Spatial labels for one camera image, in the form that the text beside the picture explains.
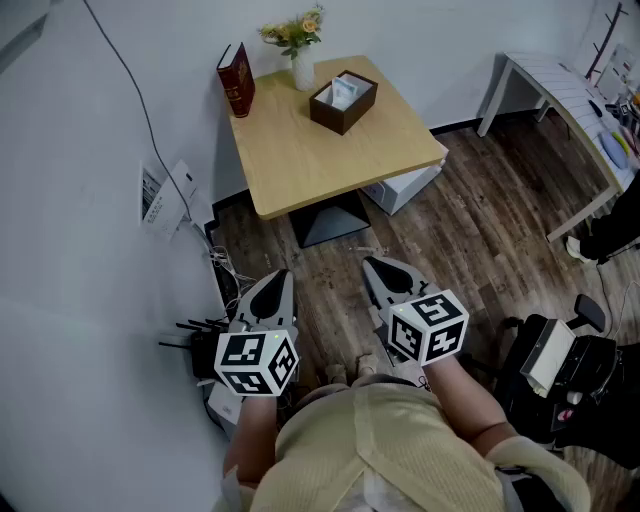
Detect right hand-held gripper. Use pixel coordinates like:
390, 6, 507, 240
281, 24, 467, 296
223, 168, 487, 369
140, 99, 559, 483
361, 256, 471, 369

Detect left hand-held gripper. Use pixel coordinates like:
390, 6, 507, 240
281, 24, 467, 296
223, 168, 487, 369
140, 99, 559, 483
213, 269, 301, 399

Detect dark brown tissue box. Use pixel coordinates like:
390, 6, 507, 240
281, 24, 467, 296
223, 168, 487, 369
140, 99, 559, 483
308, 70, 379, 137

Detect white plastic bag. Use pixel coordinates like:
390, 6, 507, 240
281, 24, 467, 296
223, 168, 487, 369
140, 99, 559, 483
327, 74, 362, 111

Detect person's left forearm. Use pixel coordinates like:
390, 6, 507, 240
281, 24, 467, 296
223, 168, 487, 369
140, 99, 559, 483
223, 394, 279, 489

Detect person's right forearm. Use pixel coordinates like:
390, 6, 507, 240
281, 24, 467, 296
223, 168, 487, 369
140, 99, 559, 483
422, 359, 511, 456

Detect white safe box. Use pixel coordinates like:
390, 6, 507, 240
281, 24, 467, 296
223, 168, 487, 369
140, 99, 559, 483
360, 164, 444, 216

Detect black and white rectangular block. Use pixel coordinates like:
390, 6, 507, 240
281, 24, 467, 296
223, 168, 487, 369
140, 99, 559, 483
519, 318, 577, 399

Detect black router with antennas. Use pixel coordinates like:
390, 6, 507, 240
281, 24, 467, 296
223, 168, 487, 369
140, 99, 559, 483
158, 317, 236, 381

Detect white floor device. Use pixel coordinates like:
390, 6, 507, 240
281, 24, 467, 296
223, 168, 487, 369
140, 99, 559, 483
207, 384, 246, 441

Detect person's yellow knit cardigan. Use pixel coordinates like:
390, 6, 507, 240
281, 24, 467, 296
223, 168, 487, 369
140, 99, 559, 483
214, 372, 594, 512

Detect black office chair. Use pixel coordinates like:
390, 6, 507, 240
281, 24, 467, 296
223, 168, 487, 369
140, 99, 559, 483
462, 294, 640, 471

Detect dark red hardcover book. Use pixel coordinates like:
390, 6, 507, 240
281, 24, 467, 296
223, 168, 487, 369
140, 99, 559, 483
215, 42, 257, 119

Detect white ribbed vase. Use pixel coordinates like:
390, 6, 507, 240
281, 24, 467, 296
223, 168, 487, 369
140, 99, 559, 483
291, 45, 316, 92

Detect pale blue plate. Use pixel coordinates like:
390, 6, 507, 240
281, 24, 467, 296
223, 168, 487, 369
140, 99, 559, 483
599, 130, 629, 169

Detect white desk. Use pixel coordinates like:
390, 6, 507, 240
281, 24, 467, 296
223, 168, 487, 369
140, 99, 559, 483
477, 51, 640, 244

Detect yellow flower bouquet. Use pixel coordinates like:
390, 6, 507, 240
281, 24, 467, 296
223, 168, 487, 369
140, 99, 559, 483
258, 3, 325, 60

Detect dark red coat rack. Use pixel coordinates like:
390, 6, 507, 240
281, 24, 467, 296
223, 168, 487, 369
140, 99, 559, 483
584, 2, 630, 84

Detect white cable bundle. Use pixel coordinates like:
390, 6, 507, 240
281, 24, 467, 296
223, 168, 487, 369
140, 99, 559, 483
207, 244, 261, 301

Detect black table pedestal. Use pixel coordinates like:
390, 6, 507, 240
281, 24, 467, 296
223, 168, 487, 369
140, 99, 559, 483
288, 189, 372, 250

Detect thin floor cable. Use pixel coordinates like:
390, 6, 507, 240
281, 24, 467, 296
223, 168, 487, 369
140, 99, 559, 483
597, 259, 640, 346

